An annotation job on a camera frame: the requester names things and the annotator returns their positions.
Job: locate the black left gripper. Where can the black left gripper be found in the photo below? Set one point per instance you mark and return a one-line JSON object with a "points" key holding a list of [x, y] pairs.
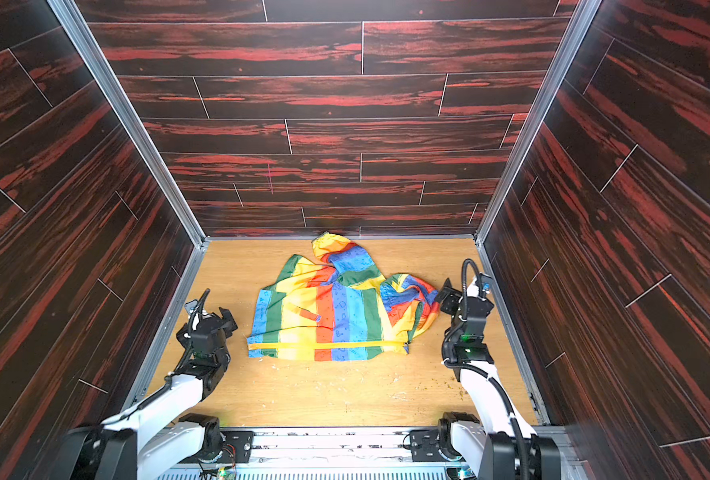
{"points": [[209, 324]]}

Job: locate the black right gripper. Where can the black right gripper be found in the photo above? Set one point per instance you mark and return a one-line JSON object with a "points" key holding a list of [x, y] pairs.
{"points": [[469, 305]]}

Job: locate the rainbow striped zip jacket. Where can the rainbow striped zip jacket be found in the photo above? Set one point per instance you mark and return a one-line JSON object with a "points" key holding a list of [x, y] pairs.
{"points": [[339, 307]]}

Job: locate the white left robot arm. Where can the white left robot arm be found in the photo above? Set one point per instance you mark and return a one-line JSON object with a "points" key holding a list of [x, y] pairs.
{"points": [[152, 436]]}

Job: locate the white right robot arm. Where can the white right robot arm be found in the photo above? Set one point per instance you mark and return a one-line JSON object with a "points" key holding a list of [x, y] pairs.
{"points": [[496, 442]]}

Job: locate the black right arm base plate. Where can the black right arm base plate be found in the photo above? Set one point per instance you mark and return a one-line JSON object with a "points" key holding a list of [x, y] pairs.
{"points": [[424, 446]]}

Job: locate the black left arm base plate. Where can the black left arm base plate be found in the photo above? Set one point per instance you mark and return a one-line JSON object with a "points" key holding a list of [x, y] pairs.
{"points": [[236, 448]]}

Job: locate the aluminium front rail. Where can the aluminium front rail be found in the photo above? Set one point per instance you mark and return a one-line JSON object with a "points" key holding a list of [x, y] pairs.
{"points": [[351, 453]]}

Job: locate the aluminium frame post left corner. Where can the aluminium frame post left corner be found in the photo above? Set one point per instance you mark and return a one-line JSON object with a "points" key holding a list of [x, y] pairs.
{"points": [[81, 36]]}

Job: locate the aluminium frame post corner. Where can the aluminium frame post corner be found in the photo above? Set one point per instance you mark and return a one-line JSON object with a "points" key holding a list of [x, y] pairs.
{"points": [[568, 48], [81, 36]]}

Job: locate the aluminium frame post right corner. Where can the aluminium frame post right corner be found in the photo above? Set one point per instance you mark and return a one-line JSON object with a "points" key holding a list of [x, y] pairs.
{"points": [[568, 48]]}

